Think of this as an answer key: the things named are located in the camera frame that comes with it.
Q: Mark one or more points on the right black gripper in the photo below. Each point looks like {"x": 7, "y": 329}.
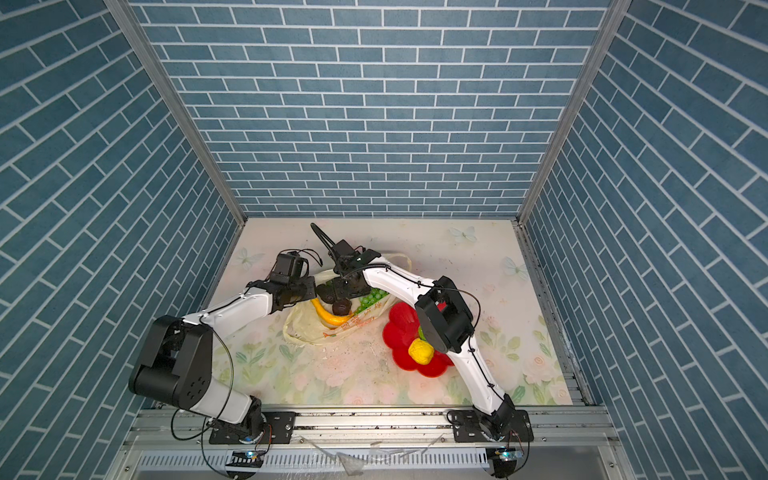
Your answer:
{"x": 338, "y": 283}

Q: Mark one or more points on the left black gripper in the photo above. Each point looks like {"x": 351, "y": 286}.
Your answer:
{"x": 311, "y": 292}

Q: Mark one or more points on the dark brown fake fruit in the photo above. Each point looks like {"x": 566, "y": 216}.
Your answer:
{"x": 342, "y": 307}

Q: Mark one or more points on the yellow plastic fruit-print bag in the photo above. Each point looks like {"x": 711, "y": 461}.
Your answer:
{"x": 318, "y": 323}

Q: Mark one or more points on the red flower-shaped plate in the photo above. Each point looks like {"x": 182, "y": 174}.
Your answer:
{"x": 399, "y": 332}

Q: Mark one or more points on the yellow fake lemon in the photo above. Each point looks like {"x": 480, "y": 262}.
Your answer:
{"x": 421, "y": 352}

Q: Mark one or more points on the dark fake avocado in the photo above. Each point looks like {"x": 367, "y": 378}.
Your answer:
{"x": 326, "y": 293}

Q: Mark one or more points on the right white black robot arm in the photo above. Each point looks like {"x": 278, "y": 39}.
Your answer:
{"x": 448, "y": 325}

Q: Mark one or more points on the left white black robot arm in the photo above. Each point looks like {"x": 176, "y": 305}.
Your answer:
{"x": 175, "y": 363}

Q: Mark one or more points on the green fake grape bunch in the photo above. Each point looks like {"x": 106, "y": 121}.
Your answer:
{"x": 374, "y": 296}

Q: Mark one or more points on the yellow fake banana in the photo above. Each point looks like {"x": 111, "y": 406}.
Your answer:
{"x": 329, "y": 319}

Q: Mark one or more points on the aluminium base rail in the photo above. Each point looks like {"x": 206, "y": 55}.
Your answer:
{"x": 572, "y": 442}

